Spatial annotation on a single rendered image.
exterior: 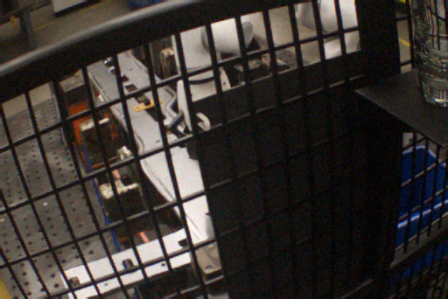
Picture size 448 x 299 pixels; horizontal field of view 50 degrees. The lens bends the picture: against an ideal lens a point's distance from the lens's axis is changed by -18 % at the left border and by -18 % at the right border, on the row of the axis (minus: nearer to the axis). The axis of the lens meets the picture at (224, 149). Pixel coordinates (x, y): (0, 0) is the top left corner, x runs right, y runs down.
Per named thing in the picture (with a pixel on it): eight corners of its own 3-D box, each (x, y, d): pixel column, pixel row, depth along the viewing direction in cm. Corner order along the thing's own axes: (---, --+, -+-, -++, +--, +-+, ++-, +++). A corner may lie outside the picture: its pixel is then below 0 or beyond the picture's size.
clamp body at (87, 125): (101, 223, 163) (71, 122, 146) (136, 210, 167) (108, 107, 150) (110, 239, 156) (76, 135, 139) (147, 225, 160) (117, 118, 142)
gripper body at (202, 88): (216, 57, 111) (225, 106, 117) (168, 73, 108) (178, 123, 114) (234, 66, 105) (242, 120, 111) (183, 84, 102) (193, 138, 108)
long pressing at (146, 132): (71, 63, 211) (70, 59, 210) (119, 44, 218) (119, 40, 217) (211, 259, 99) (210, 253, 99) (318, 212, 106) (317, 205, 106)
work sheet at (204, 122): (240, 337, 61) (190, 100, 46) (386, 259, 68) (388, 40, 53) (248, 345, 60) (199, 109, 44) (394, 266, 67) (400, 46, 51)
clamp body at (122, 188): (130, 293, 134) (87, 184, 117) (170, 279, 138) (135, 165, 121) (143, 313, 127) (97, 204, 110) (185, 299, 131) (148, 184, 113)
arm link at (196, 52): (233, 52, 106) (192, 50, 111) (221, -8, 99) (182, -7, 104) (209, 70, 100) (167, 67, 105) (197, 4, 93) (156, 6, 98)
